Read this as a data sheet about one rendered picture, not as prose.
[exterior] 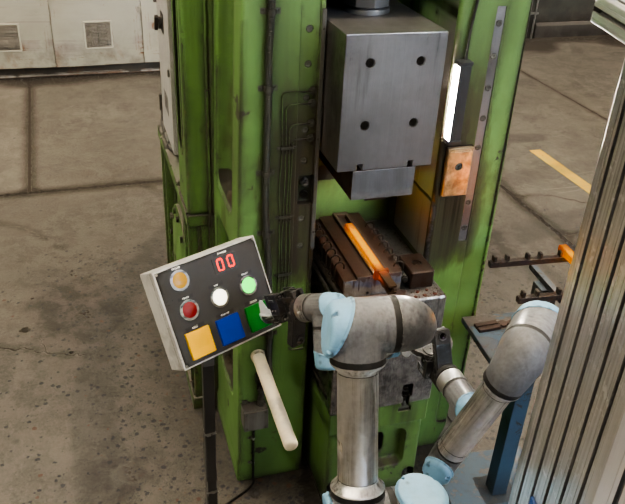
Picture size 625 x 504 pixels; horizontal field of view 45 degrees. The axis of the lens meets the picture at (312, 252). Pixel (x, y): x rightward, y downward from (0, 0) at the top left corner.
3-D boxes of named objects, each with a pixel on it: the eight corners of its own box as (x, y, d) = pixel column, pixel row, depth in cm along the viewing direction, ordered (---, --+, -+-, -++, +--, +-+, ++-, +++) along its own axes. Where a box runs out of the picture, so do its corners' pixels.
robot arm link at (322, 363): (361, 369, 186) (358, 324, 186) (316, 372, 184) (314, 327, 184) (354, 366, 193) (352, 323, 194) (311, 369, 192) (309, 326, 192)
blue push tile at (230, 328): (246, 336, 212) (238, 311, 211) (224, 346, 207) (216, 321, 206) (242, 336, 213) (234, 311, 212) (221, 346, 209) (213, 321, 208)
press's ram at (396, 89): (456, 162, 228) (477, 30, 207) (336, 173, 217) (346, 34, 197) (403, 114, 262) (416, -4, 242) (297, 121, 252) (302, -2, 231)
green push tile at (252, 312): (273, 323, 218) (266, 299, 217) (253, 332, 213) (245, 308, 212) (270, 323, 219) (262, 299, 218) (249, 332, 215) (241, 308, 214)
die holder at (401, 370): (430, 398, 269) (447, 295, 246) (329, 416, 259) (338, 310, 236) (374, 310, 315) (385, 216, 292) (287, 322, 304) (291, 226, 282)
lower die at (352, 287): (399, 291, 247) (402, 269, 243) (342, 298, 242) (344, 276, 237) (357, 230, 281) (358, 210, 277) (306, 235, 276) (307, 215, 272)
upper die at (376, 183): (412, 194, 229) (415, 166, 224) (350, 200, 224) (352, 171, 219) (364, 142, 263) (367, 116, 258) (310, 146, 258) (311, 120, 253)
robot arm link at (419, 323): (452, 287, 149) (392, 322, 197) (399, 290, 148) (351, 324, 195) (459, 345, 147) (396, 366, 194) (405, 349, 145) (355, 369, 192)
